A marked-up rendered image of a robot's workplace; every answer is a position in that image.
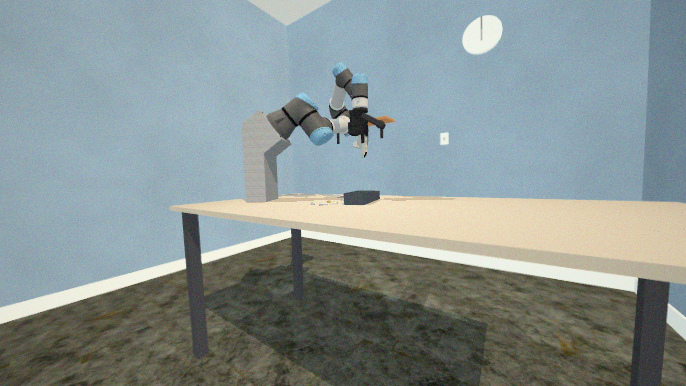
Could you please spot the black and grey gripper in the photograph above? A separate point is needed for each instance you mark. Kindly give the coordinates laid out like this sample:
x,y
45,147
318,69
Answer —
x,y
359,127

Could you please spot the dark grey rack of bins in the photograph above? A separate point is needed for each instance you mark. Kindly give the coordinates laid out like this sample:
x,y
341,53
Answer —
x,y
361,197

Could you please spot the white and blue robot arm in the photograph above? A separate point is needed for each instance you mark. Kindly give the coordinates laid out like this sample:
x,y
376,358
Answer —
x,y
302,111

